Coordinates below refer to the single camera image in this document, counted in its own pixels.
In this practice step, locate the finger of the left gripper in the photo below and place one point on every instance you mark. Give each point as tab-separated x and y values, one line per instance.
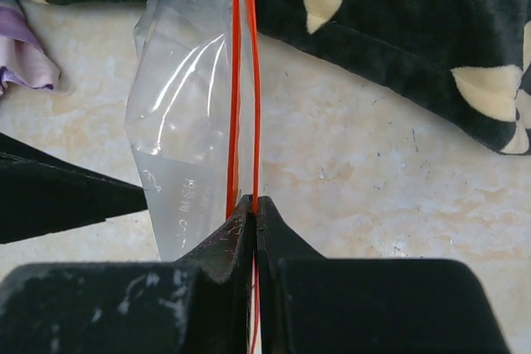
41	194

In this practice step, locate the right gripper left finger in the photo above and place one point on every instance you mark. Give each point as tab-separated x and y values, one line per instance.
145	300

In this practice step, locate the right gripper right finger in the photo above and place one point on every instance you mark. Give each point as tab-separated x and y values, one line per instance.
312	304

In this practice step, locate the clear zip bag orange zipper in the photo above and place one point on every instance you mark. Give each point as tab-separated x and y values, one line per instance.
193	121

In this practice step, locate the pink purple cloth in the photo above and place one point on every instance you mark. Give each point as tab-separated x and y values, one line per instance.
23	61

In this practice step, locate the black floral pillow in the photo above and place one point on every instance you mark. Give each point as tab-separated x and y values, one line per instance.
467	61

